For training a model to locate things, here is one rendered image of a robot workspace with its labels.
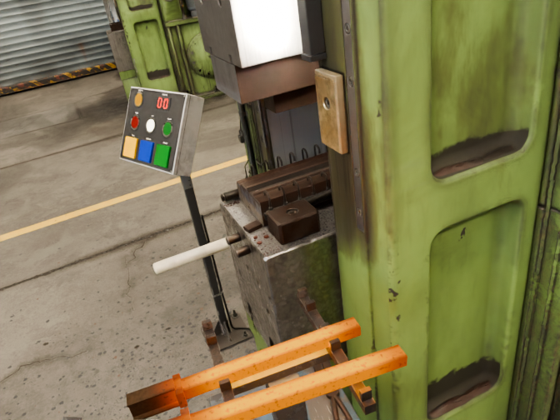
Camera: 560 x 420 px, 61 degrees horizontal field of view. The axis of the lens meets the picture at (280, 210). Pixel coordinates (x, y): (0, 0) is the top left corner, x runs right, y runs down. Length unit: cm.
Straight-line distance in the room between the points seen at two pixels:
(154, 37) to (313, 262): 507
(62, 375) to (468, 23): 220
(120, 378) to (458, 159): 179
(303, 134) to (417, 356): 77
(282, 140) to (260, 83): 40
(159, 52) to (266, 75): 497
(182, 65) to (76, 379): 435
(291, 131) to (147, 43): 466
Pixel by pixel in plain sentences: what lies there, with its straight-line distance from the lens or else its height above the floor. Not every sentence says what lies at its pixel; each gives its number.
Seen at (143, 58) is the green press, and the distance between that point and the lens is 614.
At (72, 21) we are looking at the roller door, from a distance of 912.
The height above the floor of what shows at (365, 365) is 99.
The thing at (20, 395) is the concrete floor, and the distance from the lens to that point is 258.
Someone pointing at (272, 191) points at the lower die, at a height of 99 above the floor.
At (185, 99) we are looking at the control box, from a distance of 169.
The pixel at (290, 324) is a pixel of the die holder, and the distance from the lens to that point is 138.
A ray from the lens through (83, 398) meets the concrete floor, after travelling 240.
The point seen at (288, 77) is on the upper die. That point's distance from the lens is 124.
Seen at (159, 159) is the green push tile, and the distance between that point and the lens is 174.
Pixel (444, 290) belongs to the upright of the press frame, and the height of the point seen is 77.
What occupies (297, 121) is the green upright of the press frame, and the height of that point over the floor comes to 109.
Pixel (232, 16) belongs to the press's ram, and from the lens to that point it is 112.
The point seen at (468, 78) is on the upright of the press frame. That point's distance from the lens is 109.
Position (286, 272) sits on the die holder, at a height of 85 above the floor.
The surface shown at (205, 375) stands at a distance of 90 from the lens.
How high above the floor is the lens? 161
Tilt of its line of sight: 29 degrees down
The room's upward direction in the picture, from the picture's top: 9 degrees counter-clockwise
